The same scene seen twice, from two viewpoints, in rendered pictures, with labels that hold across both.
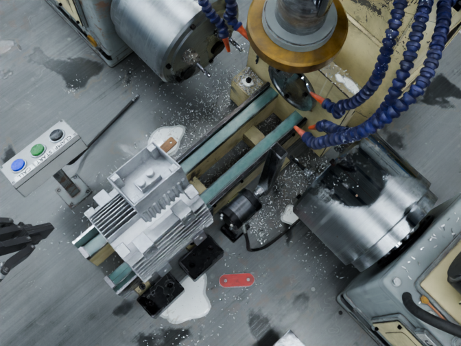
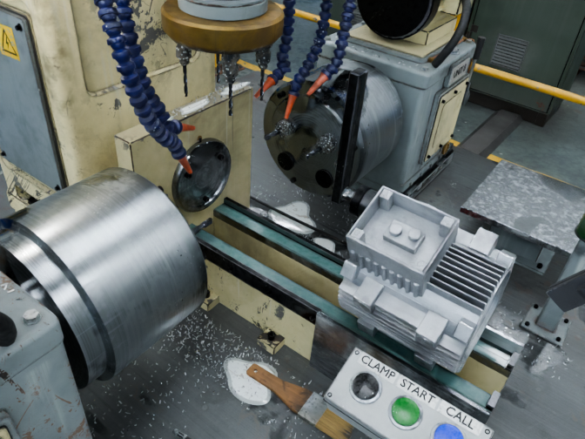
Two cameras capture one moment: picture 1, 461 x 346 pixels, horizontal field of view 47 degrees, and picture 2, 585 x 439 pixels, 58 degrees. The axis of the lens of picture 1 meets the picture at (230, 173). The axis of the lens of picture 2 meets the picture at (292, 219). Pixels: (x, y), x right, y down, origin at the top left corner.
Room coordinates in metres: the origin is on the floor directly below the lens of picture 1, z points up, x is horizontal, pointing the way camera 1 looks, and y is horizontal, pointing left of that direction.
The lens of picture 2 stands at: (0.50, 0.73, 1.57)
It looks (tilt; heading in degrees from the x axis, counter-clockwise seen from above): 38 degrees down; 265
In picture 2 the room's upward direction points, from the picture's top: 5 degrees clockwise
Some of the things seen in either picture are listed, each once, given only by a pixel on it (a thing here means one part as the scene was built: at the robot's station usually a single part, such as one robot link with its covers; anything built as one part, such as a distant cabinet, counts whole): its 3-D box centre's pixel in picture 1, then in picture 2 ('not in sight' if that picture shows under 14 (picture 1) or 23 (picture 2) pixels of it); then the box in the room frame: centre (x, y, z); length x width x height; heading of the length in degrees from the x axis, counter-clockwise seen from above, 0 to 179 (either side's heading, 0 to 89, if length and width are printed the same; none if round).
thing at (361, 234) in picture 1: (372, 209); (340, 121); (0.32, -0.31, 1.04); 0.41 x 0.25 x 0.25; 51
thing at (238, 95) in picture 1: (247, 90); not in sight; (0.65, -0.01, 0.86); 0.07 x 0.06 x 0.12; 51
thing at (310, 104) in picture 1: (291, 86); (204, 176); (0.60, -0.11, 1.02); 0.15 x 0.02 x 0.15; 51
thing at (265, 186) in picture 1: (269, 172); (348, 141); (0.34, -0.08, 1.12); 0.04 x 0.03 x 0.26; 141
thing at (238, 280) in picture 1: (237, 280); not in sight; (0.15, -0.05, 0.81); 0.09 x 0.03 x 0.02; 101
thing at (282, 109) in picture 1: (306, 78); (181, 182); (0.65, -0.15, 0.97); 0.30 x 0.11 x 0.34; 51
